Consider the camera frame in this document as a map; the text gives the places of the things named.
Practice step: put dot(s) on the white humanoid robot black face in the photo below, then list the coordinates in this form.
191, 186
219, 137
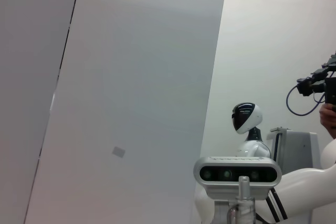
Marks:
252, 119

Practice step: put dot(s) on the white grey equipment cabinet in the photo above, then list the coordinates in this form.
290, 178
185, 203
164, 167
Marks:
299, 150

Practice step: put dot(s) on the bystander bare hand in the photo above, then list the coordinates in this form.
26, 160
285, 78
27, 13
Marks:
329, 119

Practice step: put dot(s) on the grey wall sticker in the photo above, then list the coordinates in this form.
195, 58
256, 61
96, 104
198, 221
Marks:
118, 151

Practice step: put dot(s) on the silver ballpoint pen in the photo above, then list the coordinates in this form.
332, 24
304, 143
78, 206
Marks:
242, 203

